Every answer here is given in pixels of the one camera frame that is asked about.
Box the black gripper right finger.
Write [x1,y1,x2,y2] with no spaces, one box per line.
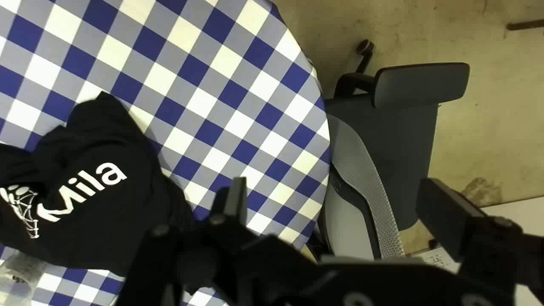
[417,176,526,285]

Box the blue white checkered tablecloth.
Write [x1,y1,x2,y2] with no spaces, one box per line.
[0,0,334,306]

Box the grey mesh office chair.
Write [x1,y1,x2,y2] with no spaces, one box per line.
[317,39,473,263]

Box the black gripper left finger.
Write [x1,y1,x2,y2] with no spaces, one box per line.
[206,175,252,243]

